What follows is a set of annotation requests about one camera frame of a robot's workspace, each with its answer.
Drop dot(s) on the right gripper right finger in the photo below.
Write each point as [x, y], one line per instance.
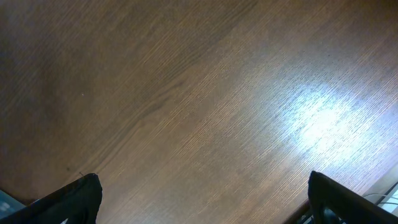
[330, 201]

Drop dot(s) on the clear plastic storage bin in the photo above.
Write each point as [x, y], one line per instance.
[8, 205]

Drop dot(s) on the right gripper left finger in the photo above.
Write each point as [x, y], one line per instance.
[77, 202]

